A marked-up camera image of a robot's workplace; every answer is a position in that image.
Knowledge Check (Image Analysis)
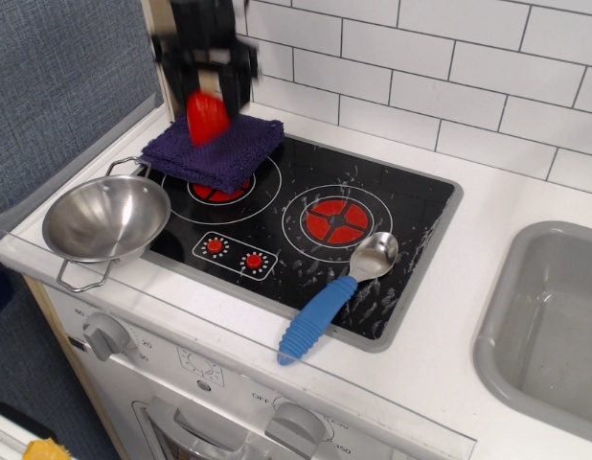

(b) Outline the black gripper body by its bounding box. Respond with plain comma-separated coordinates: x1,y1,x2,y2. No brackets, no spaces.
151,1,259,80

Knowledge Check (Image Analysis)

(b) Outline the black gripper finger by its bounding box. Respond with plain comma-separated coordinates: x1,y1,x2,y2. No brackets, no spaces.
218,64,252,120
160,55,200,115

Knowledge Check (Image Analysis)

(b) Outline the red toy strawberry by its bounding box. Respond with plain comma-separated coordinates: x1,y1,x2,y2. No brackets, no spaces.
186,90,231,147

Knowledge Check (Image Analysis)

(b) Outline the purple knitted cloth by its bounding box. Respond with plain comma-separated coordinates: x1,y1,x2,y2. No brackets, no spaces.
142,115,284,194

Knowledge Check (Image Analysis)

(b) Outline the black toy stovetop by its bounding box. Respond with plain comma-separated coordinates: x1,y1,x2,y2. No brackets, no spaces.
148,138,463,353

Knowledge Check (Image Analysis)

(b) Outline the grey left oven knob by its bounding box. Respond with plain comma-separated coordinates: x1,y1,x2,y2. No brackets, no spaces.
83,312,130,362

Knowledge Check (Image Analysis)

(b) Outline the grey oven knob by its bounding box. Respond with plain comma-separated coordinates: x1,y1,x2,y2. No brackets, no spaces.
264,402,330,459
83,312,130,362

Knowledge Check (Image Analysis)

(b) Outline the grey right oven knob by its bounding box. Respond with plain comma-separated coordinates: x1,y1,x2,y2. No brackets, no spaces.
264,402,330,459

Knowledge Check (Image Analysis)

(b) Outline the yellow object at corner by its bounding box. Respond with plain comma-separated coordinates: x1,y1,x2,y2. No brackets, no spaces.
22,438,73,460

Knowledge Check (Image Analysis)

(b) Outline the grey toy sink basin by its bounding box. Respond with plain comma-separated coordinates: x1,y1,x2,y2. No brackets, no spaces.
474,221,592,442

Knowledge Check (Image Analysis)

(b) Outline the steel bowl with handles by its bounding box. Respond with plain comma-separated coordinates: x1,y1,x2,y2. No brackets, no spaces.
42,156,171,293

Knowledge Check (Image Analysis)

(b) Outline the blue handled metal spoon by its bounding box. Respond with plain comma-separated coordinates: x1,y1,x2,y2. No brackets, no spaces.
277,232,399,365

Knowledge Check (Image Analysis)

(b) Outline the oven door with handle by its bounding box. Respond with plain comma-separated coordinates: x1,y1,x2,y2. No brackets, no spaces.
131,395,345,460

